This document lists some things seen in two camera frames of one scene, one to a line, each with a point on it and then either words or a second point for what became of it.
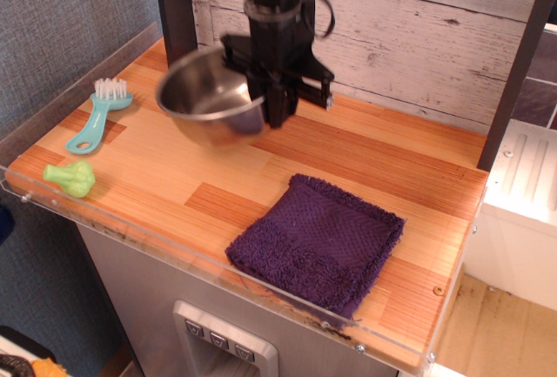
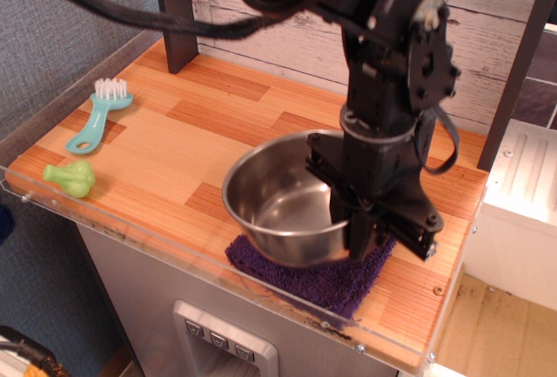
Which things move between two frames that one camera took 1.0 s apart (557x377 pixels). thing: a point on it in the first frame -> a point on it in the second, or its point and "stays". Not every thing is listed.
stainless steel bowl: [207, 94] -> [281, 205]
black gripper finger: [258, 87] -> [339, 208]
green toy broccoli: [77, 178] stays
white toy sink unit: [513, 246] stays
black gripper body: [280, 50] -> [384, 181]
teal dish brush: [109, 94] stays
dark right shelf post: [504, 110] stays
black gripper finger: [281, 104] -> [361, 225]
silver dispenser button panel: [211, 346] stays
